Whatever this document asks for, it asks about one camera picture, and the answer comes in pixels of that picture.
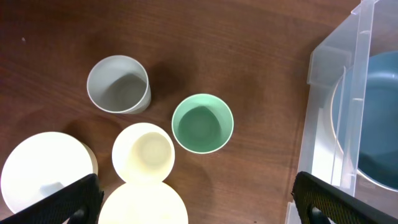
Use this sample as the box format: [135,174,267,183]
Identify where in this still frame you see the grey cup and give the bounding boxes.
[86,55,151,114]

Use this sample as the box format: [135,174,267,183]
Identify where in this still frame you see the white bowl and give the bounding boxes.
[1,132,98,213]

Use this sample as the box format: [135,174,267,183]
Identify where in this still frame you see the clear plastic storage container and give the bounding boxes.
[298,0,397,217]

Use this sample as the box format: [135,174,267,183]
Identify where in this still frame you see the blue bowl plate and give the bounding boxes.
[330,50,398,192]

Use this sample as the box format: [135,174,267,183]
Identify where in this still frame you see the green cup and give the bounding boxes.
[172,93,234,154]

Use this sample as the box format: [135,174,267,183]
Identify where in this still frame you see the yellow bowl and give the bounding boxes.
[98,182,188,224]

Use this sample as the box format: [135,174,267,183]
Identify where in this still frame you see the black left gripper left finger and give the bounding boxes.
[1,174,104,224]

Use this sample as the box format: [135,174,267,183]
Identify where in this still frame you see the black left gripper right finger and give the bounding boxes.
[291,171,397,224]

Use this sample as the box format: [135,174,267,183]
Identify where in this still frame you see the cream cup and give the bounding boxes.
[112,123,175,184]

